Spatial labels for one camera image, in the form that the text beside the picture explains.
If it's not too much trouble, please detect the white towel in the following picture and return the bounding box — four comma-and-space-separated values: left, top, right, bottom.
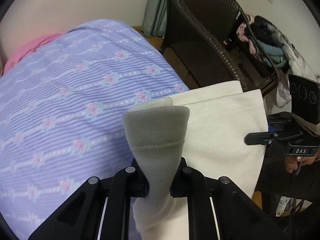
122, 80, 269, 240

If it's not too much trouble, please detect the pink blanket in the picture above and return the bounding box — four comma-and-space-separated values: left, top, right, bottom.
2, 32, 65, 73

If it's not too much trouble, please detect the green curtain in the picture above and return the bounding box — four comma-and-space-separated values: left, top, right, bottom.
142, 0, 168, 39

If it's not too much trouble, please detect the person's right hand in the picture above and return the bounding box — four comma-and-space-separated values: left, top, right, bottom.
285, 154, 320, 175

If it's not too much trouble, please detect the pile of clothes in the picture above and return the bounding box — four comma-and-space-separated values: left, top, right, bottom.
236, 14, 309, 108

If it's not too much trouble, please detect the brown wicker chair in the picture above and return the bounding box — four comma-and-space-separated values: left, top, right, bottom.
159, 0, 280, 98

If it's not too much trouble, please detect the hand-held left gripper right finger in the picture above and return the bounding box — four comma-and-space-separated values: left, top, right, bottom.
170, 157, 292, 240

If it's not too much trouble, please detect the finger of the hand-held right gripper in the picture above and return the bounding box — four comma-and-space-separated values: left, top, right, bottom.
266, 112, 302, 133
244, 130, 304, 147

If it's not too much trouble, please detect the bed with blue floral sheet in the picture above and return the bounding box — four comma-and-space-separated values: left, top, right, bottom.
0, 19, 190, 240

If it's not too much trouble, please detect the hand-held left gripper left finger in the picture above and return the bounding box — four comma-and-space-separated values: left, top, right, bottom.
27, 159, 150, 240

